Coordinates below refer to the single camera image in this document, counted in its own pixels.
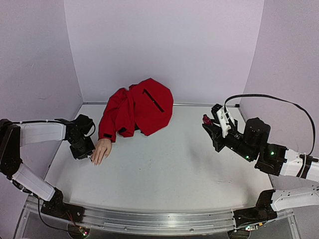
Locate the aluminium front rail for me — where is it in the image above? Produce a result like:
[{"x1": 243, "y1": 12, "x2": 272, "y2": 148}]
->
[{"x1": 14, "y1": 203, "x2": 300, "y2": 239}]

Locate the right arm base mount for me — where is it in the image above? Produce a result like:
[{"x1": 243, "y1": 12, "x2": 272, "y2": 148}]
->
[{"x1": 233, "y1": 189, "x2": 277, "y2": 228}]

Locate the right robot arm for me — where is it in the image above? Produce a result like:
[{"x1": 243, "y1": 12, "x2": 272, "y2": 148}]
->
[{"x1": 202, "y1": 104, "x2": 319, "y2": 212}]

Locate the black right camera cable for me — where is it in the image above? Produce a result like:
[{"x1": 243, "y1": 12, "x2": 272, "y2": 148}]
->
[{"x1": 223, "y1": 93, "x2": 317, "y2": 156}]

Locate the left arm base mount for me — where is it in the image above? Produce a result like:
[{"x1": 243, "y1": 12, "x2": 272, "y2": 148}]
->
[{"x1": 40, "y1": 187, "x2": 85, "y2": 223}]

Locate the red jacket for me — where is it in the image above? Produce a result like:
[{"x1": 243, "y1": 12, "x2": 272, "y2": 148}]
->
[{"x1": 99, "y1": 78, "x2": 173, "y2": 142}]

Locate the red nail polish bottle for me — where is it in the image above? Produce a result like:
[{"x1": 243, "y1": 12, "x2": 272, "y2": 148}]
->
[{"x1": 202, "y1": 114, "x2": 212, "y2": 125}]

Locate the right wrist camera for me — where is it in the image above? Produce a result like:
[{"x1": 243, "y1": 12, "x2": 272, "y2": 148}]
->
[{"x1": 220, "y1": 106, "x2": 238, "y2": 138}]

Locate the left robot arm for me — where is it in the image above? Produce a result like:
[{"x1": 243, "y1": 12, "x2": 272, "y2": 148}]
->
[{"x1": 0, "y1": 114, "x2": 96, "y2": 218}]

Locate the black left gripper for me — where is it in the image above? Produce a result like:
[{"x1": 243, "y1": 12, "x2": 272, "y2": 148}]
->
[{"x1": 69, "y1": 136, "x2": 96, "y2": 160}]

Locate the mannequin hand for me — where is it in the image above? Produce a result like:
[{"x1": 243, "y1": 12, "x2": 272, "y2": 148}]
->
[{"x1": 91, "y1": 138, "x2": 112, "y2": 166}]

